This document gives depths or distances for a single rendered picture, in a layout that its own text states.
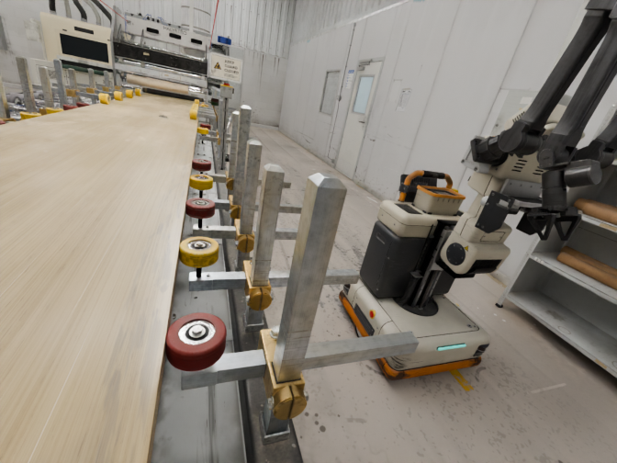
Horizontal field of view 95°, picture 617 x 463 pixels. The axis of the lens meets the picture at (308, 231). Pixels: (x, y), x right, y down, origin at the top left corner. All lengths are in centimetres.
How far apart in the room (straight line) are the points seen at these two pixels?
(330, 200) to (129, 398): 31
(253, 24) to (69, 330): 1139
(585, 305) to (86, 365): 301
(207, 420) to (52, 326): 34
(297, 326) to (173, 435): 38
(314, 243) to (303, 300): 8
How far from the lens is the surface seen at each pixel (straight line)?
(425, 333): 165
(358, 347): 57
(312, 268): 34
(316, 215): 31
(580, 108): 113
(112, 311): 51
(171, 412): 72
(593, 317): 305
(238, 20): 1159
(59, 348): 48
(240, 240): 85
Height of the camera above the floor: 123
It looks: 24 degrees down
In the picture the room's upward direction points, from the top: 12 degrees clockwise
